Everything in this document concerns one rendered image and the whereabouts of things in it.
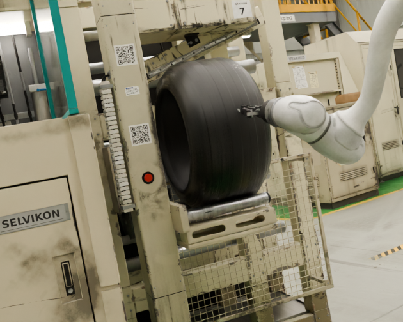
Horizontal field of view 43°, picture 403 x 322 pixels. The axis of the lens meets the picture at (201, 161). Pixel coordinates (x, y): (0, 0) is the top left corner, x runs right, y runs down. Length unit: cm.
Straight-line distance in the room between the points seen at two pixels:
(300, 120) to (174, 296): 89
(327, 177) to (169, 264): 460
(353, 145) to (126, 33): 91
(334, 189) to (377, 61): 506
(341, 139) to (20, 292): 91
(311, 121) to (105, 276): 66
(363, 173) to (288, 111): 546
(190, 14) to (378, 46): 107
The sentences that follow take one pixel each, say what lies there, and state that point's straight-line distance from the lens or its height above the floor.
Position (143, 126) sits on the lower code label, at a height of 125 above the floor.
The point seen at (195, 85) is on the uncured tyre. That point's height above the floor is 135.
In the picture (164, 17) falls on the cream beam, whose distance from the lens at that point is 224.
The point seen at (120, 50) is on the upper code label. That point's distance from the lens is 190.
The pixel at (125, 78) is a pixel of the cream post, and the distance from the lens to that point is 188.
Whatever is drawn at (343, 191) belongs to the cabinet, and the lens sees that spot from 655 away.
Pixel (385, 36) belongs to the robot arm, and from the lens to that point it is 141.
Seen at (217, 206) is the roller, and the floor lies 91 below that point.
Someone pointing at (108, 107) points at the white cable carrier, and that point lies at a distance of 187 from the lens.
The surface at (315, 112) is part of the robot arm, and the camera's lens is 138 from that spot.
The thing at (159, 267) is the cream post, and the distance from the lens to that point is 192.
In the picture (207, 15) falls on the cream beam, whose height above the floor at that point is 168.
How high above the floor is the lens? 118
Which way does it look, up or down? 3 degrees down
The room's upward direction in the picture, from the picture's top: 10 degrees counter-clockwise
